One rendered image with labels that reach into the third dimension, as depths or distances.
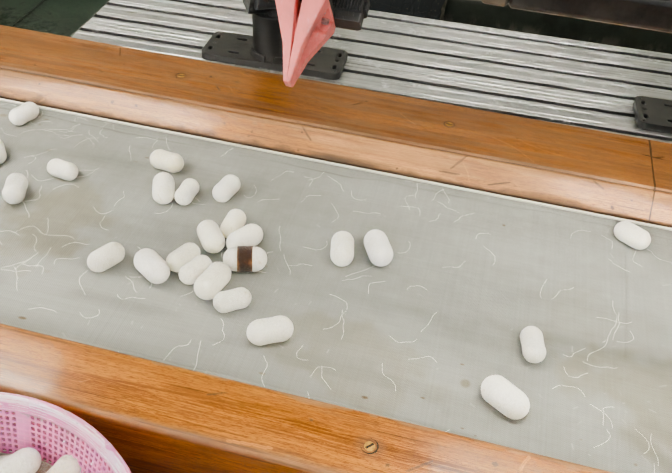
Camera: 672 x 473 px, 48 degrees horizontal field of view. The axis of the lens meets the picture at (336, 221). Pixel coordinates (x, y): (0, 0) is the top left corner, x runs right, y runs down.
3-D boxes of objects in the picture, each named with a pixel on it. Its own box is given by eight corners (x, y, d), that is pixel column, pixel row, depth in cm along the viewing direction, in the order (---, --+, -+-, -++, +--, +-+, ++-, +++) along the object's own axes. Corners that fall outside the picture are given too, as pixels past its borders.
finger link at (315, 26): (307, 75, 63) (332, -28, 64) (227, 60, 64) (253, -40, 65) (319, 101, 69) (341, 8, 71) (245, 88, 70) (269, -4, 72)
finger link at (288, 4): (335, 79, 62) (359, -24, 64) (253, 65, 63) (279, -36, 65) (344, 106, 69) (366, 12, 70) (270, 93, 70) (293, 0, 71)
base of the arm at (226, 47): (341, 27, 98) (352, 5, 103) (196, 5, 100) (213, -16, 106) (338, 80, 103) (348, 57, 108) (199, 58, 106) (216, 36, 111)
